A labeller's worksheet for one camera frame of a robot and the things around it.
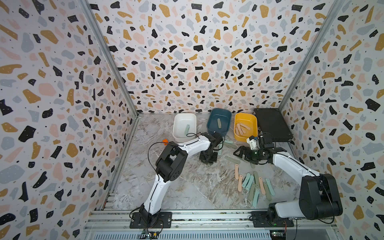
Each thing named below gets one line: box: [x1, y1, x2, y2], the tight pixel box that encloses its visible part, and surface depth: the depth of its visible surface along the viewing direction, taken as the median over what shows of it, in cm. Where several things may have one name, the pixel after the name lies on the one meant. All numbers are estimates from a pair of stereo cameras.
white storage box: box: [172, 113, 199, 144], surface depth 116 cm
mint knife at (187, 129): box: [184, 124, 190, 135], surface depth 115 cm
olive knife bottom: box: [253, 171, 260, 189], surface depth 89 cm
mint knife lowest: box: [252, 189, 260, 208], surface depth 83 cm
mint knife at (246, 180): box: [242, 173, 251, 188], surface depth 89 cm
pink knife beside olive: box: [235, 164, 239, 180], surface depth 92 cm
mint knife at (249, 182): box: [245, 175, 254, 191], surface depth 88 cm
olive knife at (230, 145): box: [224, 143, 237, 149], surface depth 105 cm
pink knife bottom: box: [237, 174, 243, 192], surface depth 87 cm
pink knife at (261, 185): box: [258, 177, 266, 195], surface depth 87 cm
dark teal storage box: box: [206, 107, 232, 137], surface depth 119 cm
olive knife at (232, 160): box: [224, 155, 241, 164], surface depth 97 cm
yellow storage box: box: [234, 112, 258, 143], surface depth 115 cm
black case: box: [253, 108, 294, 142], surface depth 111 cm
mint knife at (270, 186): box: [265, 178, 276, 196], surface depth 87 cm
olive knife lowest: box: [249, 183, 256, 200], surface depth 85 cm
